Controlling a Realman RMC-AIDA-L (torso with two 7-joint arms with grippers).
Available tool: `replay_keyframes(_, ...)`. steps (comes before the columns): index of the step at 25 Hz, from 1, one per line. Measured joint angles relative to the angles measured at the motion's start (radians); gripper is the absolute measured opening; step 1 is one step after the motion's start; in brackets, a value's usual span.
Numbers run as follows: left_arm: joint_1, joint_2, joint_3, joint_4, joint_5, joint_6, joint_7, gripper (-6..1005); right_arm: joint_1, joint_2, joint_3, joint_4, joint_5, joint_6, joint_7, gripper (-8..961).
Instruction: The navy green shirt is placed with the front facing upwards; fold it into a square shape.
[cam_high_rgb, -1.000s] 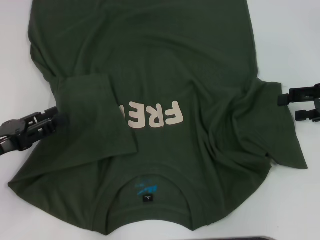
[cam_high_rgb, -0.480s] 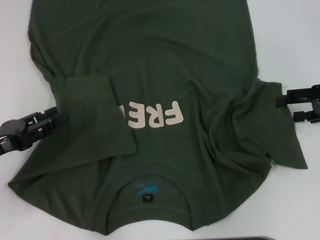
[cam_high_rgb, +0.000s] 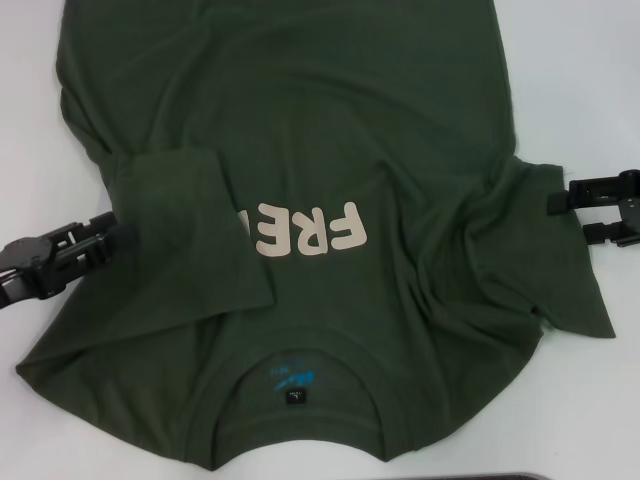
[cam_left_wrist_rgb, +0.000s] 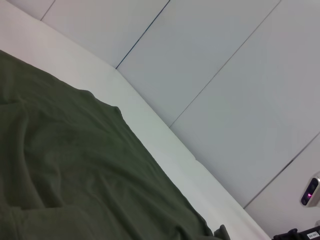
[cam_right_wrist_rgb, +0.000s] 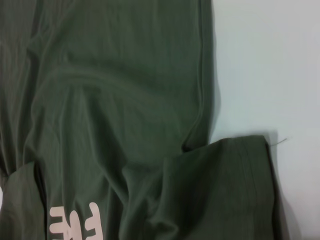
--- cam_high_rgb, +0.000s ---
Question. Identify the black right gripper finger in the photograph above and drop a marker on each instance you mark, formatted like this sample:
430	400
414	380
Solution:
590	202
605	236

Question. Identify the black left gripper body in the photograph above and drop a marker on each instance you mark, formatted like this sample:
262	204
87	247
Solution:
27	260

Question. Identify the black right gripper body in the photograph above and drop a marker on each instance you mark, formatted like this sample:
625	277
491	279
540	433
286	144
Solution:
631	220

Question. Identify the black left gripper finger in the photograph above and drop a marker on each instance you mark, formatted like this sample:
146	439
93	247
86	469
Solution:
85	227
105	247

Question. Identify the dark green FREE t-shirt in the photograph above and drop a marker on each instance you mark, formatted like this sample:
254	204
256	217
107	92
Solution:
325	125

